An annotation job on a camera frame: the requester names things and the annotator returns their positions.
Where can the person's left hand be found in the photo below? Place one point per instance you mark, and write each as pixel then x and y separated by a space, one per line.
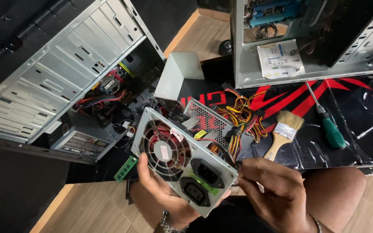
pixel 168 202

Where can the person's right hand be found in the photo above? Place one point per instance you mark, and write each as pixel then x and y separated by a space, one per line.
pixel 283 194

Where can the grey power supply unit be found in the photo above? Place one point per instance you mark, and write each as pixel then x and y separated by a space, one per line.
pixel 180 152

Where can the silver wristwatch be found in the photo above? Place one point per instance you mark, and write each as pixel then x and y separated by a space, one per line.
pixel 170 225

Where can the green memory module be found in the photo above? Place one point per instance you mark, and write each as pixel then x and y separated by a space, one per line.
pixel 125 169

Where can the black shorts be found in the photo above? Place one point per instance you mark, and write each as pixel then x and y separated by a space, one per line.
pixel 228 216

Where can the grey labelled power supply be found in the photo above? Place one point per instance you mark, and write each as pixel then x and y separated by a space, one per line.
pixel 83 144

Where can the black and red desk mat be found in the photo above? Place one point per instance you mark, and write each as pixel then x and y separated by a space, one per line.
pixel 351 106

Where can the grey metal power supply cover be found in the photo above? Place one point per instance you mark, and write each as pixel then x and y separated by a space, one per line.
pixel 180 76

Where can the white printed diagram sheet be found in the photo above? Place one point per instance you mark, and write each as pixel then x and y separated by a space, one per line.
pixel 280 60

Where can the black round object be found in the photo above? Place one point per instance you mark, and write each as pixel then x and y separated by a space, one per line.
pixel 225 48

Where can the open silver black computer case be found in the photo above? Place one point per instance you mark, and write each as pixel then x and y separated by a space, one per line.
pixel 53 71

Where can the blue motherboard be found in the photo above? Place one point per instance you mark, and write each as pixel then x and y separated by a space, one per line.
pixel 272 11

